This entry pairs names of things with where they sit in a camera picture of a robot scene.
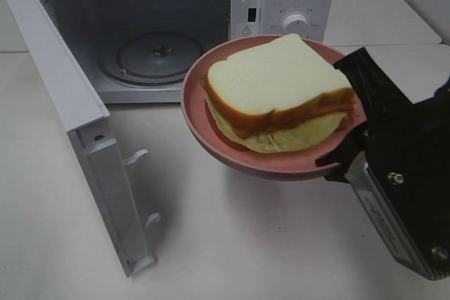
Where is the white warning label sticker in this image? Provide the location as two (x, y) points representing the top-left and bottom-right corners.
(236, 22), (259, 38)

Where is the white microwave oven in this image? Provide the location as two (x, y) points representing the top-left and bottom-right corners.
(40, 0), (332, 103)

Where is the white microwave door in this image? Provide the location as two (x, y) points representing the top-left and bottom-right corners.
(6, 0), (160, 276)

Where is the white bread sandwich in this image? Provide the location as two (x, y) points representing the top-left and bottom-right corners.
(202, 34), (356, 153)

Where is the glass microwave turntable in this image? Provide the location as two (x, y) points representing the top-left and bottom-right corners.
(98, 31), (204, 86)

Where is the upper white power knob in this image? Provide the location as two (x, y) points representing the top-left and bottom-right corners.
(281, 12), (311, 38)

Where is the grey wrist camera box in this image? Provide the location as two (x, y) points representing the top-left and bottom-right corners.
(345, 151), (449, 281)

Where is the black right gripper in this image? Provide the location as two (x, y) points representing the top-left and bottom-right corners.
(315, 47), (449, 269)

